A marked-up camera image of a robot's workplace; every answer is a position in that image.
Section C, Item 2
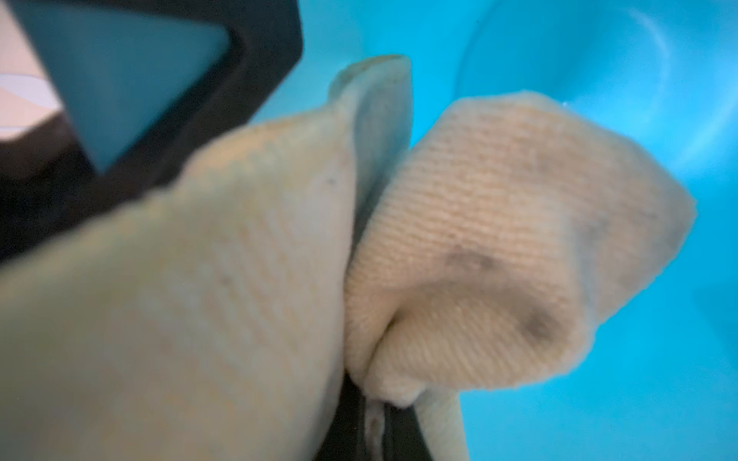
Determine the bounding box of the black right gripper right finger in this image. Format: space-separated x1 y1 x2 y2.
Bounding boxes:
382 403 432 461

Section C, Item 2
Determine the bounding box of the beige cleaning cloth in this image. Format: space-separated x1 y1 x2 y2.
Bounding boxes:
1 55 696 460

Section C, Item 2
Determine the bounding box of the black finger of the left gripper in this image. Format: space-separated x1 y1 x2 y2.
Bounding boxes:
1 0 303 260

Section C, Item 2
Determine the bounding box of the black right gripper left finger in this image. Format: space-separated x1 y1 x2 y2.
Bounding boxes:
313 375 368 461

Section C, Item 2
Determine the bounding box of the blue plastic bucket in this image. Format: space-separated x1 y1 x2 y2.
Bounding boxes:
10 0 738 461

